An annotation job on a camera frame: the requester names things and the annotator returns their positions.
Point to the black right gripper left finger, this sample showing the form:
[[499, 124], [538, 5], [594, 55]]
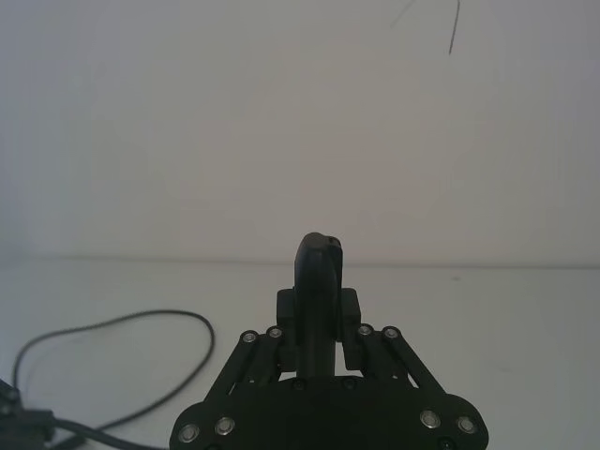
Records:
[[314, 304]]

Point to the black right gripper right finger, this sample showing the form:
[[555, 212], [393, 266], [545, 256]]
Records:
[[351, 309]]

